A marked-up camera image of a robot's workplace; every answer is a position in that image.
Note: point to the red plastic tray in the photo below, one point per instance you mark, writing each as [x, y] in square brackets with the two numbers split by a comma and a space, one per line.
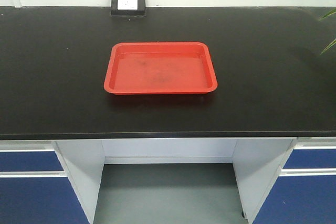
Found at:
[160, 68]

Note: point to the black white power socket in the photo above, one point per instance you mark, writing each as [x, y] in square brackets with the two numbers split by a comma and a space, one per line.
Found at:
[128, 7]

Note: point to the blue drawer cabinet right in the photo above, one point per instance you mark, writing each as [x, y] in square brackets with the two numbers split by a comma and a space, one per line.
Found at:
[287, 179]

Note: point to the blue drawer cabinet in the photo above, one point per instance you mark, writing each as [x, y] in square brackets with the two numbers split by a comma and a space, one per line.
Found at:
[50, 181]
[287, 179]

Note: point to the blue drawer cabinet left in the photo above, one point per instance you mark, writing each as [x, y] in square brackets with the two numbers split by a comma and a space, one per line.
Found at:
[50, 181]

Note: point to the green plant leaves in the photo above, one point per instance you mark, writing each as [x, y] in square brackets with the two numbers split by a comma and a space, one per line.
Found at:
[330, 33]

